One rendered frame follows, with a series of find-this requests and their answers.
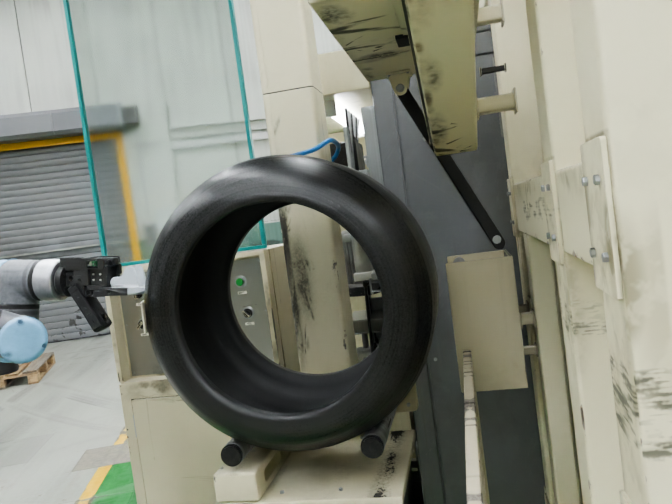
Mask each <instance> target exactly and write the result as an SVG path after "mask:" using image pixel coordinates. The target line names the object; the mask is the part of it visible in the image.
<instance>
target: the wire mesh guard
mask: <svg viewBox="0 0 672 504"><path fill-rule="evenodd" d="M463 373H464V413H465V453H466V493H467V504H490V499H489V491H488V482H487V474H486V466H485V458H484V450H483V442H482V434H481V426H480V418H479V410H478V401H477V393H476V392H475V391H474V378H473V366H472V354H471V350H463Z"/></svg>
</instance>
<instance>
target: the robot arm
mask: <svg viewBox="0 0 672 504"><path fill-rule="evenodd" d="M93 258H94V259H93ZM93 260H94V261H93ZM120 274H122V264H120V256H92V257H75V256H69V257H62V258H60V260H59V259H46V260H18V259H9V260H0V362H4V363H15V364H24V363H28V362H31V361H33V360H35V359H37V358H38V357H39V356H41V355H42V353H43V352H44V351H45V349H46V347H47V343H48V333H47V330H46V328H45V326H44V325H43V323H42V322H40V321H39V307H40V301H63V300H65V299H67V298H68V297H71V296H72V298H73V299H74V301H75V302H76V304H77V306H78V307H79V309H80V310H81V312H82V314H83V315H84V317H85V318H86V320H87V321H88V323H89V325H90V326H91V328H92V329H93V331H94V332H100V331H102V330H104V329H106V328H108V327H109V326H110V325H111V324H112V321H111V320H110V318H109V316H108V315H107V313H106V312H105V310H104V309H103V307H102V305H101V304H100V302H99V301H98V299H97V297H105V296H121V295H138V294H145V281H146V277H145V273H144V270H143V267H142V266H141V265H135V266H134V267H131V266H128V267H126V268H125V270H124V272H123V275H122V276H120Z"/></svg>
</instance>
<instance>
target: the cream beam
mask: <svg viewBox="0 0 672 504"><path fill-rule="evenodd" d="M308 3H309V5H310V6H311V7H312V9H313V10H314V11H315V13H316V14H317V15H318V17H319V18H320V19H321V21H322V22H323V23H324V25H325V26H326V27H327V29H328V30H329V31H330V32H331V34H332V35H333V36H334V38H335V39H336V40H337V42H338V43H339V44H340V46H341V47H342V48H343V50H344V51H345V52H346V53H347V55H348V56H349V57H350V59H351V60H352V61H353V63H354V64H355V65H356V67H357V68H358V69H359V71H360V72H361V73H362V75H363V76H364V77H365V78H366V80H367V81H368V82H370V81H375V80H381V79H387V77H386V75H385V73H388V72H393V71H399V70H405V69H411V72H412V74H415V73H416V72H415V68H414V63H413V58H412V53H411V48H410V46H405V47H398V44H397V42H396V39H395V35H400V34H403V35H408V34H407V29H406V24H405V19H404V14H403V9H402V4H401V0H308ZM478 9H479V0H474V28H475V39H476V29H477V19H478Z"/></svg>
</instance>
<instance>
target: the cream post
mask: <svg viewBox="0 0 672 504"><path fill-rule="evenodd" d="M249 1H250V8H251V15H252V22H253V30H254V37H255V44H256V51H257V59H258V66H259V73H260V83H261V88H262V94H263V102H264V111H265V117H266V124H267V131H268V138H269V146H270V153H271V155H283V154H293V153H296V152H300V151H303V150H307V149H310V148H312V147H315V146H316V145H318V144H320V143H321V142H323V141H324V140H326V139H327V138H329V137H328V130H327V122H326V115H325V107H324V100H323V94H322V93H323V92H322V84H321V77H320V69H319V62H318V54H317V47H316V39H315V32H314V24H313V17H312V9H311V6H310V5H309V3H308V0H249ZM304 156H311V157H316V158H320V159H324V160H328V161H331V162H332V160H331V152H330V145H329V144H327V145H326V146H324V147H323V148H321V149H320V150H318V151H316V152H313V153H311V154H307V155H304ZM278 211H279V218H280V224H281V231H282V239H283V247H284V254H285V261H286V269H287V276H288V283H289V289H290V294H291V305H292V312H293V319H294V327H295V334H296V341H297V348H298V356H299V363H300V370H301V372H303V373H312V374H323V373H331V372H336V371H340V370H343V369H346V368H349V367H351V366H353V365H355V364H357V363H358V355H357V347H356V340H355V332H354V325H353V317H352V310H351V302H350V295H349V287H348V280H347V272H346V265H345V257H344V250H343V242H342V235H341V227H340V224H338V223H337V222H336V221H334V220H333V219H331V218H330V217H328V216H326V215H324V214H322V213H320V212H318V211H316V210H314V209H311V208H309V207H306V206H302V205H298V204H291V205H287V206H284V207H282V208H279V209H278Z"/></svg>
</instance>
